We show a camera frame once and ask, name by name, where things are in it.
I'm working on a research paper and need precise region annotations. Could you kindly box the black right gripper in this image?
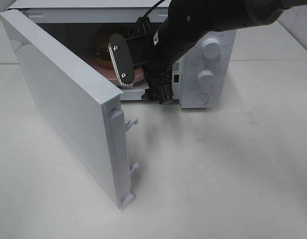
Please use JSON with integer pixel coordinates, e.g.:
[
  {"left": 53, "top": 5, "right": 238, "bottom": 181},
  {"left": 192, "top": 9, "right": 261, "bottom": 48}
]
[{"left": 126, "top": 16, "right": 180, "bottom": 104}]

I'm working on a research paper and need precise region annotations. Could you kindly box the pink round plate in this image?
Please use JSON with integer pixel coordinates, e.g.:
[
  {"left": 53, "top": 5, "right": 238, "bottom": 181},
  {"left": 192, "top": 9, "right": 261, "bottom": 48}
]
[{"left": 82, "top": 50, "right": 145, "bottom": 86}]

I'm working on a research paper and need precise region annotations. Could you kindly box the burger with lettuce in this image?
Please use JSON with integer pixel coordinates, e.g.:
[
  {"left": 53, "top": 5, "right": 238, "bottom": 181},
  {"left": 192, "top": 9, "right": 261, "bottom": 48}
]
[{"left": 93, "top": 23, "right": 130, "bottom": 70}]

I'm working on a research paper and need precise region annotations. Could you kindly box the white microwave knob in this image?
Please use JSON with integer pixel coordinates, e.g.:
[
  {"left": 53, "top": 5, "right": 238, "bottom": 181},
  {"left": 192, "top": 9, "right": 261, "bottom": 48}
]
[
  {"left": 201, "top": 37, "right": 221, "bottom": 59},
  {"left": 197, "top": 70, "right": 215, "bottom": 88}
]

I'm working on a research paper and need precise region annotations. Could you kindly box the round white door button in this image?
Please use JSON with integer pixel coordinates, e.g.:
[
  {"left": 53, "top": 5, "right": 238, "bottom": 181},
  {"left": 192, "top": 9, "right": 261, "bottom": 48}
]
[{"left": 193, "top": 93, "right": 209, "bottom": 105}]

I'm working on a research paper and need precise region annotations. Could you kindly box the white microwave door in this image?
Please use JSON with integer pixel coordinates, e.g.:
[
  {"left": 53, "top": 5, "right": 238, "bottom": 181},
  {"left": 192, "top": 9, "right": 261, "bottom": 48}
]
[{"left": 0, "top": 9, "right": 139, "bottom": 208}]

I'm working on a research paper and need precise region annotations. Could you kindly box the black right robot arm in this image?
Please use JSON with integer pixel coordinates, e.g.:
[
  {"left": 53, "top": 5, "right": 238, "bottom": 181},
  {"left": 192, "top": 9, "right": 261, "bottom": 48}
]
[{"left": 127, "top": 0, "right": 307, "bottom": 104}]

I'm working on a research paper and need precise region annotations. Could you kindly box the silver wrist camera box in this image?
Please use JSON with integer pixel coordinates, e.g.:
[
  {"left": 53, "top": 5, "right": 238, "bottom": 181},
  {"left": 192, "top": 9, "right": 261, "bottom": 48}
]
[{"left": 108, "top": 33, "right": 135, "bottom": 88}]

